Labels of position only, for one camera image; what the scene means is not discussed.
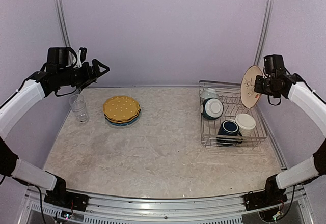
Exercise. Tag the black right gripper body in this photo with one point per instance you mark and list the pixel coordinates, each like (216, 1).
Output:
(266, 87)

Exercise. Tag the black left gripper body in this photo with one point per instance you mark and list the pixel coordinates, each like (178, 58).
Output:
(79, 77)

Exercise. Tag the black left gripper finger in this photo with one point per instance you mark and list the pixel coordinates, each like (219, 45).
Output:
(99, 69)
(86, 83)

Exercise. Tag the large clear glass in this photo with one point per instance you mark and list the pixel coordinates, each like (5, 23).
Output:
(80, 118)

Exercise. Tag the cream bird pattern plate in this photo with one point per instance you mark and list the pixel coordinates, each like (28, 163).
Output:
(249, 97)

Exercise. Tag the small clear glass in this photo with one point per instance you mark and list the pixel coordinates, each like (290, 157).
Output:
(79, 107)

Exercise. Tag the white mug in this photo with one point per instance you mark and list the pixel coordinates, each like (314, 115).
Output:
(246, 124)

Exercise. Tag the yellow polka dot plate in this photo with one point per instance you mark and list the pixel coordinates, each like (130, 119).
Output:
(123, 121)

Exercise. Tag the blue polka dot plate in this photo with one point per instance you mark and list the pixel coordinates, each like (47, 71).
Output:
(123, 124)

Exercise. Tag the dark blue mug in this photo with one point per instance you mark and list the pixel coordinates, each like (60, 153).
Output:
(228, 128)

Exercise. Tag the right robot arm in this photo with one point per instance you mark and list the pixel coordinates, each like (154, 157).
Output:
(277, 82)

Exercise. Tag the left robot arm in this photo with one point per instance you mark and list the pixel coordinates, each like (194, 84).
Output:
(63, 67)

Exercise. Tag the light green bowl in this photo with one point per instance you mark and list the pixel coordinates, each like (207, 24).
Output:
(208, 93)

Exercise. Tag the teal white bowl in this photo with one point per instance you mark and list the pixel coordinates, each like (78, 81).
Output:
(211, 108)

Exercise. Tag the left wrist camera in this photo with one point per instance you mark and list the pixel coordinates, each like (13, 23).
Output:
(80, 57)

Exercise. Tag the wire dish rack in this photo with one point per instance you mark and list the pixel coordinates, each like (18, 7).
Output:
(230, 97)

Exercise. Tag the back aluminium rail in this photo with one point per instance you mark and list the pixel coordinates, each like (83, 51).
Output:
(145, 86)

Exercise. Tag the aluminium rail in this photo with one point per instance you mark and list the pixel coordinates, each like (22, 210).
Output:
(99, 208)
(145, 86)

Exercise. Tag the left aluminium post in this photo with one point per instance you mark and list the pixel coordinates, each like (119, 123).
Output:
(62, 23)

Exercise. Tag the aluminium post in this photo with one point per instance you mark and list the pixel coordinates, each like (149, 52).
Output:
(62, 23)
(264, 31)

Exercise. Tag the right aluminium post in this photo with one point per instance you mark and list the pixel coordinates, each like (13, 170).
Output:
(264, 31)

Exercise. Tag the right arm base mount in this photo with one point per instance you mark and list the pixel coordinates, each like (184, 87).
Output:
(271, 195)

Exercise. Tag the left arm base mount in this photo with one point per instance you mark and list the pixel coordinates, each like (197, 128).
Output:
(59, 196)

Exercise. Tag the front aluminium rail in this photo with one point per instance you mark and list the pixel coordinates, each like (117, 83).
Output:
(99, 208)

